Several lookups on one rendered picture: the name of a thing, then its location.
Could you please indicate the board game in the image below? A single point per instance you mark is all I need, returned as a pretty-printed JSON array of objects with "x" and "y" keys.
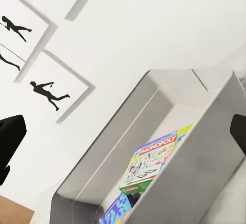
[
  {"x": 119, "y": 209},
  {"x": 148, "y": 160}
]

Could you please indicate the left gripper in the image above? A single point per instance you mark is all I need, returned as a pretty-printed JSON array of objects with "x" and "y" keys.
[{"x": 4, "y": 175}]

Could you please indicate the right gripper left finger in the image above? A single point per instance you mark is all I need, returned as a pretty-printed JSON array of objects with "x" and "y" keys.
[{"x": 12, "y": 132}]

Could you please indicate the toy box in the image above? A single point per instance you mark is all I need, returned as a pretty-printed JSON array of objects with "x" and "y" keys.
[{"x": 164, "y": 101}]

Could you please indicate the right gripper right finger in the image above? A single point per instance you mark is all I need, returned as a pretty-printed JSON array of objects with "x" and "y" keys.
[{"x": 238, "y": 131}]

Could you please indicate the desk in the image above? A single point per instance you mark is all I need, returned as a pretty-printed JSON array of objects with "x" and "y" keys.
[{"x": 229, "y": 207}]

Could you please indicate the sliding door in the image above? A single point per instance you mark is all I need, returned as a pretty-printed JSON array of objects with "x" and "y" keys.
[{"x": 14, "y": 213}]

